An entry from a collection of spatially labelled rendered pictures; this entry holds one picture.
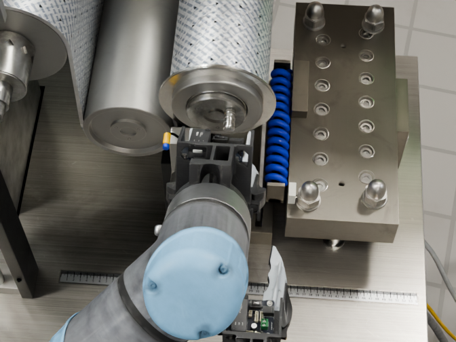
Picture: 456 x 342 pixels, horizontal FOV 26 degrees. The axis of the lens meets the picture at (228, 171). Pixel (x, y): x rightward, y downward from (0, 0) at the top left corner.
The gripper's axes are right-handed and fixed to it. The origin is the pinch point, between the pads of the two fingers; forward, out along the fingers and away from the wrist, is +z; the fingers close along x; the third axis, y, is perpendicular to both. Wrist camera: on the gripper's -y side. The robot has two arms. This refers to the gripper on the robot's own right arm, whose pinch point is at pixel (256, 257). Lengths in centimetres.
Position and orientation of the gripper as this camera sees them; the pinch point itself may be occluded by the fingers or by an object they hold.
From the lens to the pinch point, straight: 131.4
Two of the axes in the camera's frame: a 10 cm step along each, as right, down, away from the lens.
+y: 0.0, -5.1, -8.6
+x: -10.0, -0.6, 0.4
